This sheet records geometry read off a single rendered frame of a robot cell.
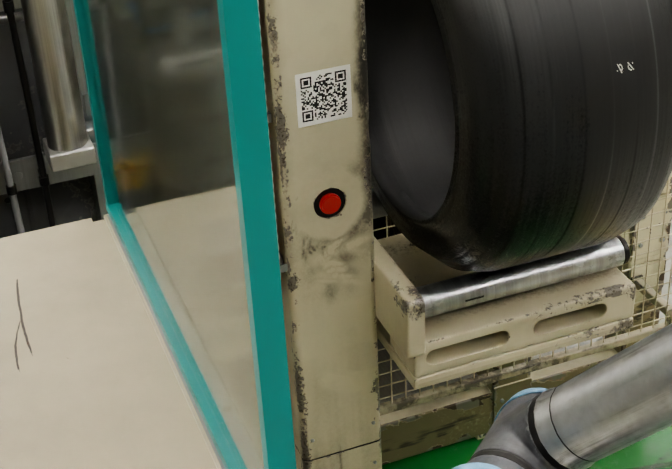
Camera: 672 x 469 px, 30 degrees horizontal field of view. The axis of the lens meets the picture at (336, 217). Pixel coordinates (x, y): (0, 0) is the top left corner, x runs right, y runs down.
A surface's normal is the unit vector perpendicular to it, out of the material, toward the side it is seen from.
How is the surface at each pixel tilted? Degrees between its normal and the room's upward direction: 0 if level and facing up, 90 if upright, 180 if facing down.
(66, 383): 0
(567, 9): 58
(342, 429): 90
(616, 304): 90
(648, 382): 70
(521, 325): 90
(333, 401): 90
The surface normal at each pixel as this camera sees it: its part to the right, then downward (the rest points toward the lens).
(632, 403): -0.64, 0.29
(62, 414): -0.04, -0.86
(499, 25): -0.42, 0.11
